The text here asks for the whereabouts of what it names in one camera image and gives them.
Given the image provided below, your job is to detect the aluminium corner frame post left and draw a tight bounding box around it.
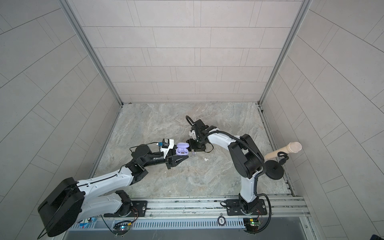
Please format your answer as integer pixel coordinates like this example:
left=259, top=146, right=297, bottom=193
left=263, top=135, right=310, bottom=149
left=58, top=0, right=124, bottom=108

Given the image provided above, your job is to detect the black corrugated cable conduit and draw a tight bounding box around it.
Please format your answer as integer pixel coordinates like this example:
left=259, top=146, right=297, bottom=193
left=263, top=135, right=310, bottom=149
left=185, top=115, right=272, bottom=235

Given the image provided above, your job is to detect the right green circuit board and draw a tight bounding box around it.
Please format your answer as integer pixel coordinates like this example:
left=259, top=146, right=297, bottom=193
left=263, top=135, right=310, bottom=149
left=243, top=218, right=261, bottom=234

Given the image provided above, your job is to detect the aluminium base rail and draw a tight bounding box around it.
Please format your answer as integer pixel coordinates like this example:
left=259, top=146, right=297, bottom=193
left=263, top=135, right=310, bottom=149
left=98, top=196, right=311, bottom=221

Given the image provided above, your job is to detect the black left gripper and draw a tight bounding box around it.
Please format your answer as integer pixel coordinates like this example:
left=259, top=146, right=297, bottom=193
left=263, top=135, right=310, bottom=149
left=141, top=146, right=187, bottom=173

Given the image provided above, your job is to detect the small round speaker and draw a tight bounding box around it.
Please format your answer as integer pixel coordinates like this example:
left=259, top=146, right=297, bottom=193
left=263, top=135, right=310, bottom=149
left=218, top=216, right=227, bottom=226

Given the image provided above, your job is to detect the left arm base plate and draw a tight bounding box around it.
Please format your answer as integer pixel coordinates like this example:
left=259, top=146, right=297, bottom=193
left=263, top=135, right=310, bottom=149
left=103, top=201, right=148, bottom=218

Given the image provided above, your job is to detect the aluminium corner frame post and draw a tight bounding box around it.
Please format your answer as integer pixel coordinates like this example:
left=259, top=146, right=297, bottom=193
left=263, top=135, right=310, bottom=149
left=58, top=0, right=124, bottom=108
left=259, top=0, right=312, bottom=107

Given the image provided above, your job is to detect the black round stand base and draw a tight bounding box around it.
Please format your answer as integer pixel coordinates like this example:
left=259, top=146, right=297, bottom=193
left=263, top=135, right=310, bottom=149
left=265, top=151, right=289, bottom=180

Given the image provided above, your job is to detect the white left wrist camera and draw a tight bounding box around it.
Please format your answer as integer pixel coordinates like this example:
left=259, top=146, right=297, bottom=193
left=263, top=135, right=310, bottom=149
left=158, top=139, right=175, bottom=159

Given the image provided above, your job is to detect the purple earbud charging case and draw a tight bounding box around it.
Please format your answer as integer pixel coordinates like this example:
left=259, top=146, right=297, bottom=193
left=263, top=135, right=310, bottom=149
left=176, top=143, right=190, bottom=156

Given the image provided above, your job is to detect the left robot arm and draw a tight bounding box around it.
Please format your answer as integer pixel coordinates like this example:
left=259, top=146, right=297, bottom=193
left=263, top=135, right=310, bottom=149
left=38, top=140, right=190, bottom=238

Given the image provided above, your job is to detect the green circuit board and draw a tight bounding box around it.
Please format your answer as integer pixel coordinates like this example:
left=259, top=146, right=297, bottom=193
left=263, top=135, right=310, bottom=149
left=243, top=218, right=261, bottom=234
left=114, top=221, right=133, bottom=235

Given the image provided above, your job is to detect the aluminium corner frame post right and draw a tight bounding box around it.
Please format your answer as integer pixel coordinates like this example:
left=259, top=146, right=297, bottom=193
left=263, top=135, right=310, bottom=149
left=259, top=0, right=312, bottom=107

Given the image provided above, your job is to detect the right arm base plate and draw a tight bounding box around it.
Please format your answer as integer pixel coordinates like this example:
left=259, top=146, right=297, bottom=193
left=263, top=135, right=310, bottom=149
left=221, top=199, right=268, bottom=216

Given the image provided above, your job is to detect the beige wooden handle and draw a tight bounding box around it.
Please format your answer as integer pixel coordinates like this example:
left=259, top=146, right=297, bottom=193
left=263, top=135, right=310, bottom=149
left=264, top=142, right=302, bottom=160

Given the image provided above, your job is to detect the left green circuit board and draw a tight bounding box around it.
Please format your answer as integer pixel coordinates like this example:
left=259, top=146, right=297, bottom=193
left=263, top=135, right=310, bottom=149
left=114, top=221, right=133, bottom=235

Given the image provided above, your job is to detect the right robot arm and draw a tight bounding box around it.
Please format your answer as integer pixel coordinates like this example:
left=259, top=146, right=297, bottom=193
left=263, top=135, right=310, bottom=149
left=186, top=116, right=267, bottom=215

